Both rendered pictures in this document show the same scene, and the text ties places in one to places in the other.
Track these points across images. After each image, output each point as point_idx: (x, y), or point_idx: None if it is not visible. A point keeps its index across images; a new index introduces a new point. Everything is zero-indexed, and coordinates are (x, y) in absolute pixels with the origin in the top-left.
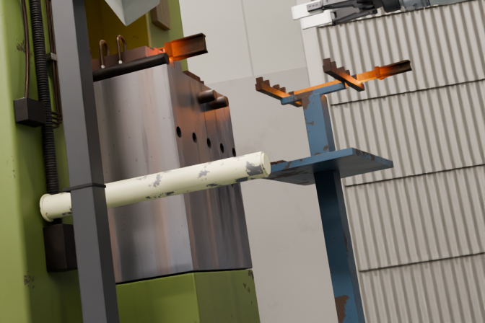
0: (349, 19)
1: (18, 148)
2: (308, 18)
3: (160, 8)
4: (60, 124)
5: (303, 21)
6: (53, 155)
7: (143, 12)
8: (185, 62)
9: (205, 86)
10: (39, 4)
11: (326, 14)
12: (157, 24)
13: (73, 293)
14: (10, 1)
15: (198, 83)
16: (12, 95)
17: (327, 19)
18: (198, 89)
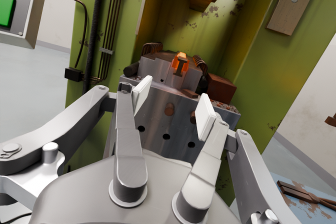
0: (231, 173)
1: (68, 87)
2: (201, 103)
3: (281, 16)
4: (104, 82)
5: (199, 103)
6: (82, 95)
7: (24, 43)
8: (309, 64)
9: (190, 99)
10: (93, 19)
11: (205, 119)
12: (271, 30)
13: (90, 146)
14: (79, 17)
15: (176, 96)
16: (70, 64)
17: (200, 130)
18: (173, 100)
